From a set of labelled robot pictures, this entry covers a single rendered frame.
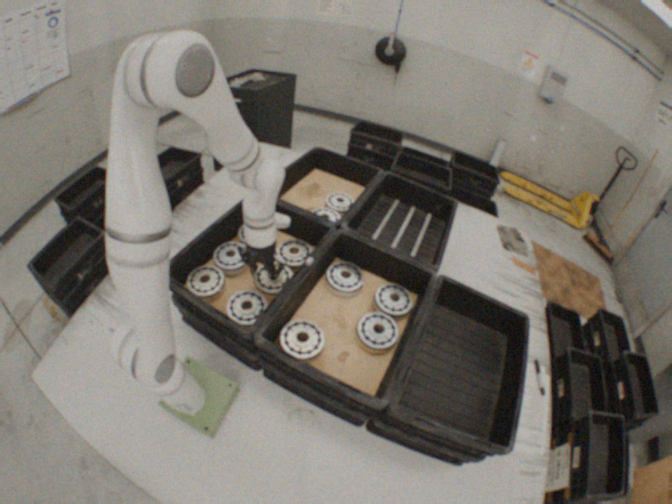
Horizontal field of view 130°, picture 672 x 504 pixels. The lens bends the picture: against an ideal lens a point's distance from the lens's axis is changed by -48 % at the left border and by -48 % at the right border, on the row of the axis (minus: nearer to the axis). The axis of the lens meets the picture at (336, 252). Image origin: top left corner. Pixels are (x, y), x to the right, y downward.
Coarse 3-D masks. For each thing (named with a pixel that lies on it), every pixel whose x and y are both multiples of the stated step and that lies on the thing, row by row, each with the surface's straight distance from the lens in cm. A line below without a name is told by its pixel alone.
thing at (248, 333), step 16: (288, 208) 88; (320, 224) 85; (192, 240) 82; (176, 256) 79; (176, 288) 73; (288, 288) 68; (208, 304) 68; (272, 304) 66; (224, 320) 65; (256, 320) 64
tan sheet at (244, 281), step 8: (280, 232) 95; (232, 240) 94; (280, 240) 93; (312, 248) 91; (208, 264) 88; (248, 272) 85; (232, 280) 83; (240, 280) 83; (248, 280) 83; (232, 288) 82; (240, 288) 81; (248, 288) 81; (224, 296) 81; (216, 304) 80; (224, 304) 79; (224, 312) 78
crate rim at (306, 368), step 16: (368, 240) 82; (320, 256) 75; (400, 256) 81; (304, 272) 71; (432, 272) 81; (432, 288) 77; (272, 320) 64; (416, 320) 70; (256, 336) 62; (416, 336) 67; (272, 352) 61; (288, 352) 60; (304, 368) 59; (400, 368) 63; (336, 384) 58; (368, 400) 59; (384, 400) 59
